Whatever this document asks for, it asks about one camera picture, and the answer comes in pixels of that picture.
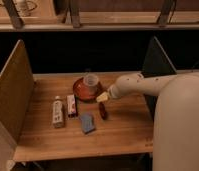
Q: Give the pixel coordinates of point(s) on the blue sponge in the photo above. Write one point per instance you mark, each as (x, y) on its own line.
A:
(87, 123)

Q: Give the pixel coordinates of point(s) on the right dark side panel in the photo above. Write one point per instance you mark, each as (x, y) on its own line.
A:
(156, 61)

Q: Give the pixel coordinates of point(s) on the translucent ceramic cup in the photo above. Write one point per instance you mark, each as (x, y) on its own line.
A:
(91, 82)

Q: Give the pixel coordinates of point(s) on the pink and white box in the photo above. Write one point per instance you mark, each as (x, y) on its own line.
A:
(71, 106)

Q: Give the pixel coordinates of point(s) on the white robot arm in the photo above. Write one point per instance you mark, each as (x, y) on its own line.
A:
(176, 119)

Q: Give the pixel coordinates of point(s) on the white bottle with label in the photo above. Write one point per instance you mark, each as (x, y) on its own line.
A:
(57, 113)

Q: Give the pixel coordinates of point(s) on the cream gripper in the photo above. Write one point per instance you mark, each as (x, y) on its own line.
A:
(103, 97)

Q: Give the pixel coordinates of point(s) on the red-brown round plate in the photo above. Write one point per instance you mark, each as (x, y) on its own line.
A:
(82, 92)

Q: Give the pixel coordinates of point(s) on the left wooden side panel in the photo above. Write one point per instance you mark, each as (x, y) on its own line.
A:
(16, 86)

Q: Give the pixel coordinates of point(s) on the wooden shelf rail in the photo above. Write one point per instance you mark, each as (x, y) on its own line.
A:
(98, 15)

